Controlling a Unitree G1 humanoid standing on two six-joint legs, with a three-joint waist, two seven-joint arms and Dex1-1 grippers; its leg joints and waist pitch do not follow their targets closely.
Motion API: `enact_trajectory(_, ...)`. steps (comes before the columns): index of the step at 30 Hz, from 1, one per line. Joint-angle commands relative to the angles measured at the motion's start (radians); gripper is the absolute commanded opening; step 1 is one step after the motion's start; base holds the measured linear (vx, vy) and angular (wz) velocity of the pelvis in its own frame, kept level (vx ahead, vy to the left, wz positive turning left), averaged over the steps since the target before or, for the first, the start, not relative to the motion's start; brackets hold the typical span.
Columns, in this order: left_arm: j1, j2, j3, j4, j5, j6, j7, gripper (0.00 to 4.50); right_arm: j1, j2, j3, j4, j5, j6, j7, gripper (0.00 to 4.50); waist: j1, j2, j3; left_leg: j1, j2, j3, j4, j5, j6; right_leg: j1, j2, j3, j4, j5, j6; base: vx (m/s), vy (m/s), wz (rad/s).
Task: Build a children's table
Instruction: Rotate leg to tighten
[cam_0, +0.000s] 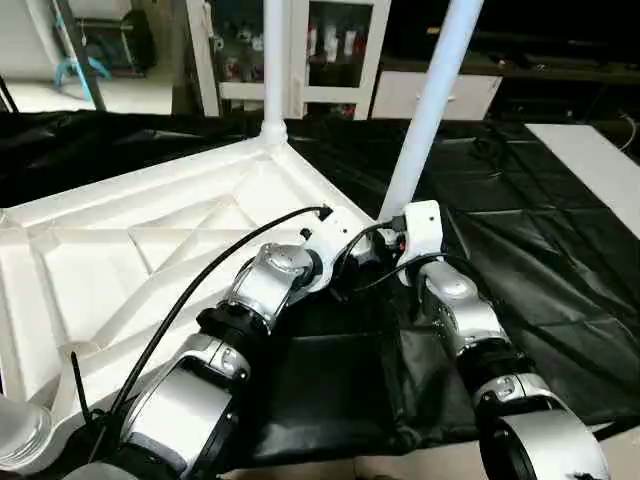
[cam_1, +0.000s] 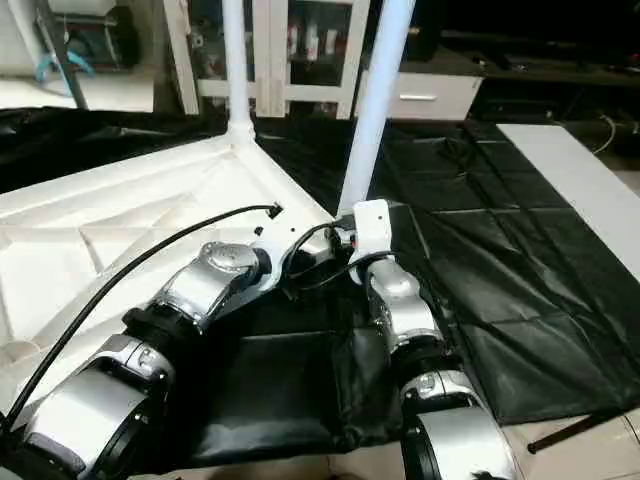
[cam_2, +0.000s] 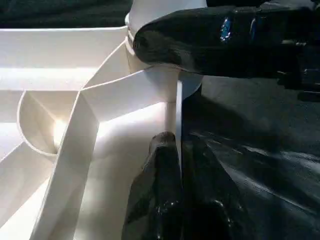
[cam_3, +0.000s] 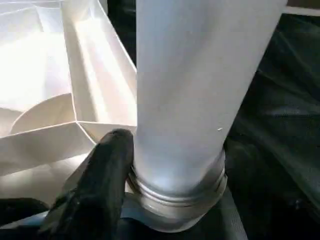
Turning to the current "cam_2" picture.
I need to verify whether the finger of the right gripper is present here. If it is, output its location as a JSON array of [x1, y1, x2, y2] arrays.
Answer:
[[132, 5, 301, 80]]

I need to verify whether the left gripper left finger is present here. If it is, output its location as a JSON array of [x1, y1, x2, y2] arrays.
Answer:
[[121, 131, 182, 240]]

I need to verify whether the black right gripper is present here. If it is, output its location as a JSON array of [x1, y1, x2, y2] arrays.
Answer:
[[260, 0, 320, 104]]

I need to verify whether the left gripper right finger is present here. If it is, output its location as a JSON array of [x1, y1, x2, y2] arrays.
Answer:
[[180, 137, 260, 240]]

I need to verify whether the white plastic table leg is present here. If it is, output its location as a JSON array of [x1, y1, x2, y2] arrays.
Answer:
[[125, 0, 209, 51]]

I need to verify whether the white plastic table top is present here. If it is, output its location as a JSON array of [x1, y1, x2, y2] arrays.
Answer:
[[0, 25, 205, 240]]

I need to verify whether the black work mat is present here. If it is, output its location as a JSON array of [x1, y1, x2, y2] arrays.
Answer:
[[0, 0, 320, 240]]

